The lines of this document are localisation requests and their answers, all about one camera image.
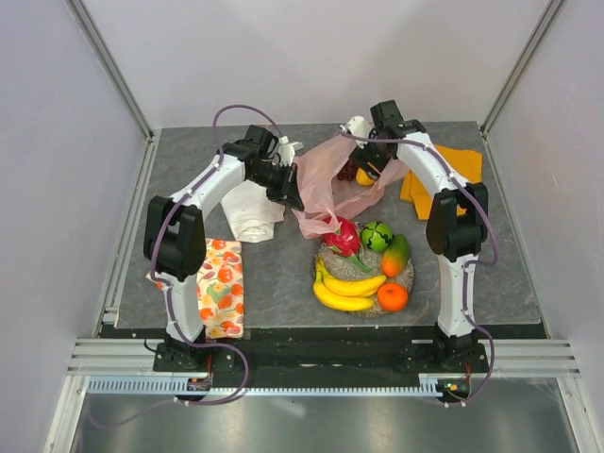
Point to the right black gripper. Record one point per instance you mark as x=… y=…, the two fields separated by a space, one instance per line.
x=360 y=157

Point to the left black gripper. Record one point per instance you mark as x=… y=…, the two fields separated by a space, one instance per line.
x=288 y=191

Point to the pink plastic bag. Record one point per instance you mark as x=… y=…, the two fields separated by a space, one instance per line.
x=325 y=197

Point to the fake red fruit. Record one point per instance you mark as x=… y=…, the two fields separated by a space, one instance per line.
x=345 y=243

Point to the fake green fruit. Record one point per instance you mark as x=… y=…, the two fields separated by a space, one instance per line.
x=376 y=236

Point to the speckled glass plate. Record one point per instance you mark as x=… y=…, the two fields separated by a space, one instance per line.
x=345 y=270

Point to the fake mango fruit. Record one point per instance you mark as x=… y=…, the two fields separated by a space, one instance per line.
x=395 y=257

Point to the yellow fake banana bunch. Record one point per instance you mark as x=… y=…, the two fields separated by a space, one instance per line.
x=344 y=295

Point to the fake orange fruit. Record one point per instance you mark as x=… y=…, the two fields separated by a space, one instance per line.
x=392 y=297

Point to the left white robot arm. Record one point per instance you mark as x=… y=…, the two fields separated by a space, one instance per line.
x=174 y=237

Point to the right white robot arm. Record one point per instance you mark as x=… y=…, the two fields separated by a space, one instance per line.
x=457 y=223

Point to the fake dark grapes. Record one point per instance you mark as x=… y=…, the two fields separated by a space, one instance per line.
x=348 y=171

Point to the white folded cloth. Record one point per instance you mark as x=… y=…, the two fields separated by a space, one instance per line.
x=250 y=215

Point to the orange folded t-shirt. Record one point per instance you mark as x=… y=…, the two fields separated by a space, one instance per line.
x=428 y=177

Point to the floral patterned cloth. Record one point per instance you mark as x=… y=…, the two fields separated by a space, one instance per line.
x=211 y=303

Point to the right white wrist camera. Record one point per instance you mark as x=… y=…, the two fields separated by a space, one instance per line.
x=358 y=129

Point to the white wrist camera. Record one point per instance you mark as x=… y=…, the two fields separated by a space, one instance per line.
x=358 y=129
x=286 y=149

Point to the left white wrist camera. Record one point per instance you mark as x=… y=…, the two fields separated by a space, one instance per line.
x=286 y=149

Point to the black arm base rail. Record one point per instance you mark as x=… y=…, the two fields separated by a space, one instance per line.
x=410 y=350

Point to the grey slotted cable duct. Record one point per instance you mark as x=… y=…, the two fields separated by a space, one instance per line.
x=188 y=386

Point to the aluminium frame profile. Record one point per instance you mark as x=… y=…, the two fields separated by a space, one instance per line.
x=101 y=49

